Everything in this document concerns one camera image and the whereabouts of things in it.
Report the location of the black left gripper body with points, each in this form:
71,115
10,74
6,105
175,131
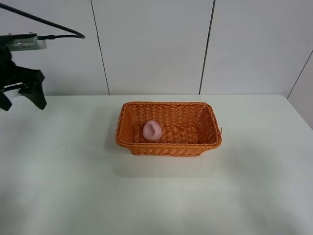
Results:
14,77

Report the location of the pink peach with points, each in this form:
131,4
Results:
151,131

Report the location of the orange wicker basket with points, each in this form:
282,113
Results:
188,128

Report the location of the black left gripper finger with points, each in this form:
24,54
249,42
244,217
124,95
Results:
34,92
5,103

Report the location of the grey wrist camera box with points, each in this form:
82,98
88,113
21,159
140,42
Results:
22,42

